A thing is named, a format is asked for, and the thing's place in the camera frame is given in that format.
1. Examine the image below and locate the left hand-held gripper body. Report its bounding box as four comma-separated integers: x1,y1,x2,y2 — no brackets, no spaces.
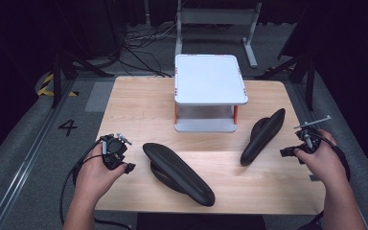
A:
100,132,133,171

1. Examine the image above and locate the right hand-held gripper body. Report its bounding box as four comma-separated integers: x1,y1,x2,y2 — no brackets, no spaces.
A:
292,115,333,155

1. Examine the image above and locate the black slipper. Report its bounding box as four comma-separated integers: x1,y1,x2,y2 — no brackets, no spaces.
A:
240,107,287,168
142,142,217,208

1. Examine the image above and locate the white two-tier shoe rack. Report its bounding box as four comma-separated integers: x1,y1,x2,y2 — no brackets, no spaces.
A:
173,54,249,134

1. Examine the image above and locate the person's right hand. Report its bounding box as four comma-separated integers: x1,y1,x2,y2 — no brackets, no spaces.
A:
293,128,350,193

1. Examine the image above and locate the person's left hand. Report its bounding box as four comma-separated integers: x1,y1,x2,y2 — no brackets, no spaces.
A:
74,149,129,207

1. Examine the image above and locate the black tripod stand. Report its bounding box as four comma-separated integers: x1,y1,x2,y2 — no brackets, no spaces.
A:
50,47,115,109
254,47,318,112

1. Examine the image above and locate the grey floor tape patch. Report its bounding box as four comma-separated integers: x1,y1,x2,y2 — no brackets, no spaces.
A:
83,80,117,113

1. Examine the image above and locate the person's dark clothing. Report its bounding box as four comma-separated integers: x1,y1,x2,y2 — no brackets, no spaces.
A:
135,213,267,230

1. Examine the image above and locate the yellow and black floor tape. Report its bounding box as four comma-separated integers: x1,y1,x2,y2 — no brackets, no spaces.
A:
36,73,80,98

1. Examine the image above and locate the right hand-held gripper black cable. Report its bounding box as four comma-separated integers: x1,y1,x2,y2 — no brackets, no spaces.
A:
311,131,353,184

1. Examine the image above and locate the hand-held gripper black cable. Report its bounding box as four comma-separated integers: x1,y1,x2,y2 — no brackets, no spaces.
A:
311,131,353,184
58,139,132,230

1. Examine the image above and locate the left hand-held gripper black cable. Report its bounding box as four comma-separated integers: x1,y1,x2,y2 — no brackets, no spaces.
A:
58,139,132,230

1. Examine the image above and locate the metal floor rail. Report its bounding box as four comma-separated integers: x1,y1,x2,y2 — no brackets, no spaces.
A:
0,80,75,230

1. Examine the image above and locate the bundle of black floor cables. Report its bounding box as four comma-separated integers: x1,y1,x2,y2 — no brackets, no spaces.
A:
117,21,177,79

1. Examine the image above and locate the grey metal stand frame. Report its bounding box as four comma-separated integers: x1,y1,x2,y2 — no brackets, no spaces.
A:
174,0,264,69

